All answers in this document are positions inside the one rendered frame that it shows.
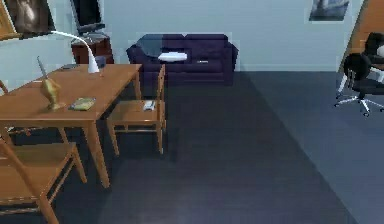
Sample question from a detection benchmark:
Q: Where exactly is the grey remote control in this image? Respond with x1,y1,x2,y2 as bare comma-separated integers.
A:
143,99,157,112

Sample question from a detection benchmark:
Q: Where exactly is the dark purple sofa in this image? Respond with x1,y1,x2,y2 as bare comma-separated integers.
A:
125,32,240,87

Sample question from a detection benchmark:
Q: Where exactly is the white pillow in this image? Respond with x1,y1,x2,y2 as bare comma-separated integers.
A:
157,51,189,63

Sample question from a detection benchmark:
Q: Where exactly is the green book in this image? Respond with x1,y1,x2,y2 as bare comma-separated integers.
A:
68,96,97,112

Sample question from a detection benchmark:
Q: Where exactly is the white desk lamp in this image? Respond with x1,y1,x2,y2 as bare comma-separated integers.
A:
50,30,101,75

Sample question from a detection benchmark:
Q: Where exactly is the dark red tv stand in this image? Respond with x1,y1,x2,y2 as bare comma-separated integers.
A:
70,31,115,65

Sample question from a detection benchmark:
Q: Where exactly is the wooden dining table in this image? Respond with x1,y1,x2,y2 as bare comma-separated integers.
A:
0,63,143,189

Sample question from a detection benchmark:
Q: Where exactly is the golden statuette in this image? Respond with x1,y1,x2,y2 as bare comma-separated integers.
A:
40,77,67,112

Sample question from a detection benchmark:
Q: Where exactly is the black television set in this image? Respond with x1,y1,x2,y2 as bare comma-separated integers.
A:
70,0,106,35

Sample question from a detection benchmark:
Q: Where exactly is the grey pen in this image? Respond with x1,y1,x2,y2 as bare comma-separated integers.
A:
36,55,49,80

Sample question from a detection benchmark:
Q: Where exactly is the blue grey framed picture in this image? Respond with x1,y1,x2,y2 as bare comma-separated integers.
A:
308,0,351,23

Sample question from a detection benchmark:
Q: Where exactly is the black office chair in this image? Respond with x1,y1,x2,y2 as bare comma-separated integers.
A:
333,32,384,117

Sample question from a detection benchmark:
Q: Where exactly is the dark framed painting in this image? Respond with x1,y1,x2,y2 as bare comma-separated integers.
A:
3,0,56,35

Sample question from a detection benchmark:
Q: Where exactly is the wooden desk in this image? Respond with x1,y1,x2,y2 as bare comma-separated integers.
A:
337,0,384,73

